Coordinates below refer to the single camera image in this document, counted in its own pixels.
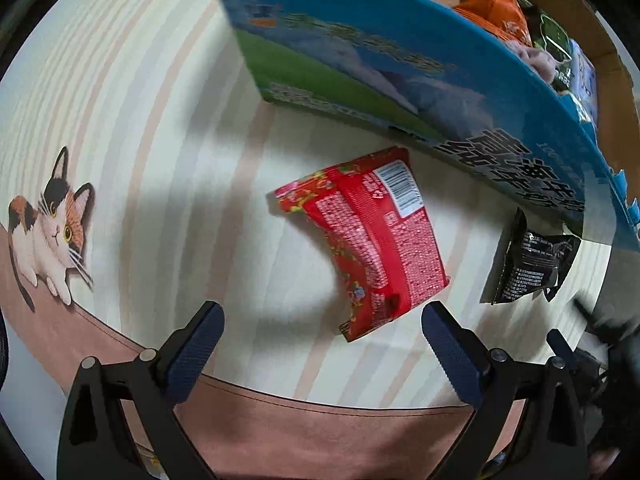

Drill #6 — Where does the orange snack packet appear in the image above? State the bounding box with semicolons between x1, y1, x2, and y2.
454;0;533;47

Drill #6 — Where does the red snack packet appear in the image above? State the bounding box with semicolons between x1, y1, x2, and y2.
274;146;449;342

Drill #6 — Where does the black snack packet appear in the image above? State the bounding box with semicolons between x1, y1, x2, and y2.
480;208;582;304

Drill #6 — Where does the striped cat table mat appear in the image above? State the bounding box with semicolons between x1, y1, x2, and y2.
1;0;611;479

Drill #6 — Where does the green wet wipes pack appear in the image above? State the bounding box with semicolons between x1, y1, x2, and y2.
518;0;573;91

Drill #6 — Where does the open cardboard box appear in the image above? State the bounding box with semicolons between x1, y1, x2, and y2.
221;0;639;249

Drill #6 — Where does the blue tissue pack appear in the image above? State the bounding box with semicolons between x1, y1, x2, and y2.
570;38;599;125

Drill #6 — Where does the purple sock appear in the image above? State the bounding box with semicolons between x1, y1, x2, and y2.
504;40;558;84

